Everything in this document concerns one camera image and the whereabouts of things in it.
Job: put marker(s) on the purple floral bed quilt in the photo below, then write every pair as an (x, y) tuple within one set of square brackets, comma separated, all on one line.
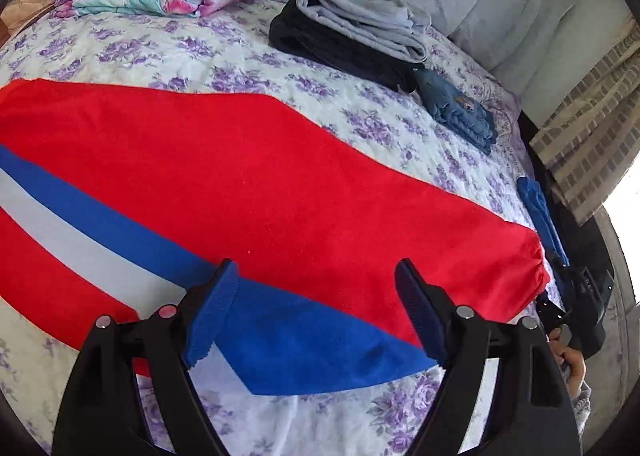
[(229, 52)]

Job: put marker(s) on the checkered beige curtain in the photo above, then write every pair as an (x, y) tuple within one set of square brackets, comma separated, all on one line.
[(592, 138)]

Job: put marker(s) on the folded blue denim jeans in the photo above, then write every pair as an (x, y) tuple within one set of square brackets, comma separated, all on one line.
[(452, 109)]

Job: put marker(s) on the folded grey pants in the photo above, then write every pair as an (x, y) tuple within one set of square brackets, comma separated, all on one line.
[(393, 27)]

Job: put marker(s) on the red pants with striped band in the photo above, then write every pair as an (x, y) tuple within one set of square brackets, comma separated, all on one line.
[(116, 200)]

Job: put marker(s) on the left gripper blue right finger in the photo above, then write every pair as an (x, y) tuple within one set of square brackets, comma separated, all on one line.
[(428, 309)]

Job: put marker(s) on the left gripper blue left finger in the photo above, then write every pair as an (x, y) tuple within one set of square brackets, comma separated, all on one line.
[(204, 309)]

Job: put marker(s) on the person's right hand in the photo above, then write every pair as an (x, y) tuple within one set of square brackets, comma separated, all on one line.
[(571, 361)]

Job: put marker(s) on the folded black pants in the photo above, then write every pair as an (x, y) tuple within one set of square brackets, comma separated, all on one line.
[(294, 33)]

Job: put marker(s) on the blue garment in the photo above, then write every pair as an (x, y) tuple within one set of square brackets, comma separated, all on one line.
[(533, 198)]

